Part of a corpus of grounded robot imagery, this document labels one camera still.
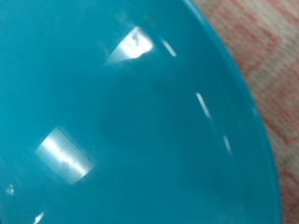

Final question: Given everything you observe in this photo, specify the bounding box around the pink checked dish towel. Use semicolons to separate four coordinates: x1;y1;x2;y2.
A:
192;0;299;224

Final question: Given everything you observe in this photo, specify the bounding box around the blue plastic plate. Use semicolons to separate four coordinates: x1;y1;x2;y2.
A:
0;0;283;224

